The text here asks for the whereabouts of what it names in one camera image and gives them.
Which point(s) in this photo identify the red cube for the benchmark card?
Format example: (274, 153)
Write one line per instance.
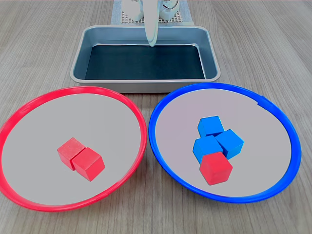
(69, 150)
(215, 169)
(89, 164)

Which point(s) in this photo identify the blue-rimmed white plate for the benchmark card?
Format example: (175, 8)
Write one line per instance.
(256, 151)

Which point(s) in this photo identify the blue cube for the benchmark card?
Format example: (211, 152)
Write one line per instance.
(230, 143)
(210, 124)
(204, 147)

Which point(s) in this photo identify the steel tray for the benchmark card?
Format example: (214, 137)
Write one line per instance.
(78, 73)

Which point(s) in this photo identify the black tray mat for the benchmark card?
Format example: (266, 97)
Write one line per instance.
(146, 63)

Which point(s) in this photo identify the red-rimmed white plate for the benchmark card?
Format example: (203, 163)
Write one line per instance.
(73, 117)

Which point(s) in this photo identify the pale perforated base plate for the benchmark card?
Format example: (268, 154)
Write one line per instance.
(117, 17)

